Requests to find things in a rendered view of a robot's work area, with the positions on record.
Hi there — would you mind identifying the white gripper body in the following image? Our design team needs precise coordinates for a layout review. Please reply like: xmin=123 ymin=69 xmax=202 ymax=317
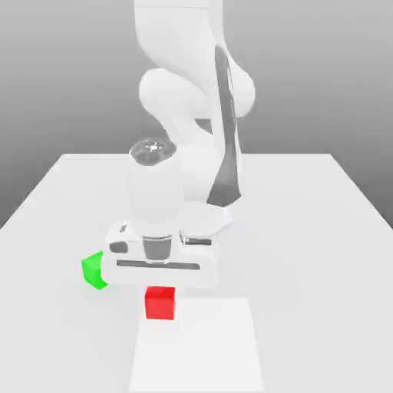
xmin=101 ymin=249 xmax=218 ymax=289

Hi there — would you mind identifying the small red cube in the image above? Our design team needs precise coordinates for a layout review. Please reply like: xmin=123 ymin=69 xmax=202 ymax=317
xmin=144 ymin=286 xmax=177 ymax=321

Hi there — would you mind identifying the small green cube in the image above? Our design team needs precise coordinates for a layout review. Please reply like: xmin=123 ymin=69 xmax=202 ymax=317
xmin=81 ymin=250 xmax=109 ymax=290

